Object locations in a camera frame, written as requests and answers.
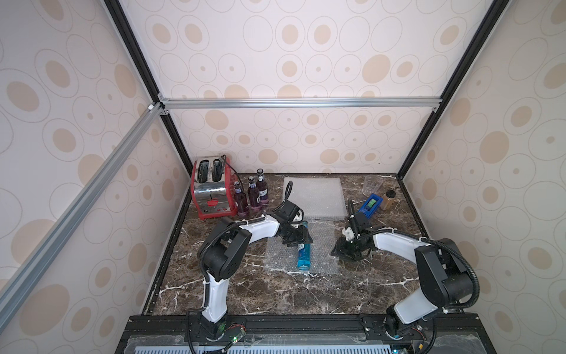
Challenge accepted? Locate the blue liquid glass bottle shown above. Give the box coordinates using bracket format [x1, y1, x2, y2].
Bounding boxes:
[297, 243, 311, 271]

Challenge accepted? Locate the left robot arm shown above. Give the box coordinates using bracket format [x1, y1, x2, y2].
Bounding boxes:
[198, 201, 312, 325]

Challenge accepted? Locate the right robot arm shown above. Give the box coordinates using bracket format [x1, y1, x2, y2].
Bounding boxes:
[331, 212, 481, 338]

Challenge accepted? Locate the stack of bubble wrap sheets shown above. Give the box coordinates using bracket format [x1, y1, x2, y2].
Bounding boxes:
[283, 177, 347, 220]

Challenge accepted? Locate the blue tape dispenser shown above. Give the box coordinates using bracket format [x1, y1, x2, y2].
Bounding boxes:
[358, 194, 383, 219]

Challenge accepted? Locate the brown spice jar black lid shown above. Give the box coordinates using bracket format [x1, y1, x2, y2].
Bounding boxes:
[380, 189, 396, 211]

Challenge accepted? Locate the clear drinking glass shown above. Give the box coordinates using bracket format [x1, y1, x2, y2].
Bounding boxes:
[362, 175, 383, 197]

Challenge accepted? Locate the purple bottle middle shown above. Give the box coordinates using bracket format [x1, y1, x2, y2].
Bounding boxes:
[248, 176, 262, 212]

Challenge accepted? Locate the purple bottle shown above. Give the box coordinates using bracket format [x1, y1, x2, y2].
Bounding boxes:
[234, 181, 249, 218]
[256, 168, 269, 208]
[248, 176, 262, 212]

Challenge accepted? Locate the purple bottle rear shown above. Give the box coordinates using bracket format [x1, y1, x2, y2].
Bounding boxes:
[256, 168, 269, 208]

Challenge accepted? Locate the purple bottle front left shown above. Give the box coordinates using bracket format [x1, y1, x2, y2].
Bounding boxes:
[234, 181, 249, 218]

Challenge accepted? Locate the red and chrome toaster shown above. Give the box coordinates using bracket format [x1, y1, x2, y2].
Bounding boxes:
[191, 155, 237, 220]

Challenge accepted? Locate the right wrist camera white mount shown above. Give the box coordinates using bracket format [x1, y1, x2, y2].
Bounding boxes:
[342, 227, 355, 242]

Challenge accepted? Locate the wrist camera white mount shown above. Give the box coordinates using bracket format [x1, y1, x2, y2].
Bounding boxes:
[342, 227, 355, 242]
[293, 209, 304, 224]

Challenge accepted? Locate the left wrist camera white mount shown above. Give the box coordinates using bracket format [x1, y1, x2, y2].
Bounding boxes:
[293, 209, 304, 224]

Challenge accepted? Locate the black toaster power cord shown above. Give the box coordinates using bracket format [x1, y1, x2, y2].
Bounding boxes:
[220, 154, 246, 194]

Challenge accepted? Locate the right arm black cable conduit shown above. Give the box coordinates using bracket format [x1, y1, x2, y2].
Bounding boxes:
[346, 198, 481, 311]

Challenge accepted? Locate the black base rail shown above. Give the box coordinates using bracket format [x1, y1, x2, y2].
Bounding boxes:
[115, 314, 495, 353]

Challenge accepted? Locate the horizontal aluminium frame bar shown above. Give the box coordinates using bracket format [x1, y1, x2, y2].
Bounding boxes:
[162, 97, 442, 110]

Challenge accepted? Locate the black right frame post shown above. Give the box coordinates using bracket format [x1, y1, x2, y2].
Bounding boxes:
[397, 0, 511, 182]

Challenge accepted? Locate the black frame post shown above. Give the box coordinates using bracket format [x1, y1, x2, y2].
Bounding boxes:
[102, 0, 194, 174]
[397, 0, 511, 182]

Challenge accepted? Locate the diagonal aluminium frame bar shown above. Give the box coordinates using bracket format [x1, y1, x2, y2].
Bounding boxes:
[1, 103, 164, 330]

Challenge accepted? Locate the black left frame post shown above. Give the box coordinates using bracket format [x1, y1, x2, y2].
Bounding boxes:
[102, 0, 194, 174]

